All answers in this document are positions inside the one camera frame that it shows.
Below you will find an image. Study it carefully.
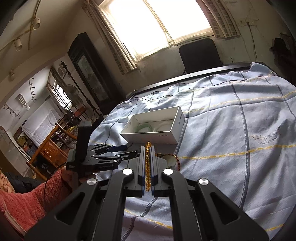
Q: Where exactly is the amber bead necklace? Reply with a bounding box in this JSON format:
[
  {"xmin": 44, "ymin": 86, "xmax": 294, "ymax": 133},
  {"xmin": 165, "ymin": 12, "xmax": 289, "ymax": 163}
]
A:
[{"xmin": 144, "ymin": 141, "xmax": 181, "ymax": 192}]

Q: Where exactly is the person's left hand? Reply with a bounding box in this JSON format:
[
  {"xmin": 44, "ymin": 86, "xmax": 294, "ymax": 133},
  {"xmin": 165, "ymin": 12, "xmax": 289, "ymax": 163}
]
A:
[{"xmin": 61, "ymin": 167, "xmax": 79, "ymax": 191}]

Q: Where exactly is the green jade bangle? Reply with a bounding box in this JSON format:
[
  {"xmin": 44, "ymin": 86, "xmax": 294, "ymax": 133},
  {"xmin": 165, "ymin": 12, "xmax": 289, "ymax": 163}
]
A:
[{"xmin": 135, "ymin": 123, "xmax": 152, "ymax": 133}]

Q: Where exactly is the dark framed painting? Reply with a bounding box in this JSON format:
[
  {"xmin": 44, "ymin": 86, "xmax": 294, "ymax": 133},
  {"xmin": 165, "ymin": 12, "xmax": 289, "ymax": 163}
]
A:
[{"xmin": 68, "ymin": 33, "xmax": 122, "ymax": 114}]

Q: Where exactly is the white cardboard box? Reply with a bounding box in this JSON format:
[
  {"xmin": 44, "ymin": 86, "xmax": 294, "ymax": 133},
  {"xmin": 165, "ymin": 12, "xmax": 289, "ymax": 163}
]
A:
[{"xmin": 120, "ymin": 106, "xmax": 185, "ymax": 144}]

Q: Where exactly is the standing fan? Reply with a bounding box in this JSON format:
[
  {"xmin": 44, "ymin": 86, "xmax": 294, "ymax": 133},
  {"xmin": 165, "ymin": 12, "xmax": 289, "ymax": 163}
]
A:
[{"xmin": 66, "ymin": 84, "xmax": 83, "ymax": 107}]

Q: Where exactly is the left patterned curtain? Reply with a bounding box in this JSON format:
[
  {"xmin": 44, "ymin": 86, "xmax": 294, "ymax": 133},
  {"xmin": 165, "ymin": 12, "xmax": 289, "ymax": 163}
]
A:
[{"xmin": 82, "ymin": 1, "xmax": 137, "ymax": 75}]

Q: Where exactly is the patterned curtain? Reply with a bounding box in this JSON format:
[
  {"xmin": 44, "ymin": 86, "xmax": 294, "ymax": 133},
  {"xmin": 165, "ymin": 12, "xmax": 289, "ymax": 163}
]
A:
[
  {"xmin": 200, "ymin": 0, "xmax": 240, "ymax": 39},
  {"xmin": 82, "ymin": 1, "xmax": 137, "ymax": 75}
]

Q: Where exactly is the black coat stand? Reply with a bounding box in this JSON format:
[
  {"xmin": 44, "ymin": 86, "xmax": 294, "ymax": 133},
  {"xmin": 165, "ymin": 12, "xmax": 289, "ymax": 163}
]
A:
[{"xmin": 60, "ymin": 61, "xmax": 102, "ymax": 121}]

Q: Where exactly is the light blue bed sheet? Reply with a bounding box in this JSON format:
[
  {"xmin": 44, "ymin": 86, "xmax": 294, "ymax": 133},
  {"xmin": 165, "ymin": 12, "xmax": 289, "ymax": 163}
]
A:
[{"xmin": 90, "ymin": 63, "xmax": 295, "ymax": 240}]

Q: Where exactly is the bright window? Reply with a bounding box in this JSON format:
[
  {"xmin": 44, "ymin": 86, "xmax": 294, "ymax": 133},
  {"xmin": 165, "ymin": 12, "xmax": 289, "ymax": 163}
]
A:
[{"xmin": 99, "ymin": 0, "xmax": 213, "ymax": 62}]

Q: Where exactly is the black office chair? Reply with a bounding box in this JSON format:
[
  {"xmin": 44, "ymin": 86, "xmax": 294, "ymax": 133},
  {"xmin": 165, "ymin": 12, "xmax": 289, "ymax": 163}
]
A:
[{"xmin": 179, "ymin": 38, "xmax": 223, "ymax": 74}]

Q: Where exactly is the right patterned curtain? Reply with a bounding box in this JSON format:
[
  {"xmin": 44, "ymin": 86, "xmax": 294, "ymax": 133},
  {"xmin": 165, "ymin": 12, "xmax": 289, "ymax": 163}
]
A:
[{"xmin": 200, "ymin": 0, "xmax": 240, "ymax": 39}]

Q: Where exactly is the dark bed frame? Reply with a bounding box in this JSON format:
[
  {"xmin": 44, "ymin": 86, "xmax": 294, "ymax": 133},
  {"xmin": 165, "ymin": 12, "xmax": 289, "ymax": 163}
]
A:
[{"xmin": 125, "ymin": 62, "xmax": 252, "ymax": 100}]

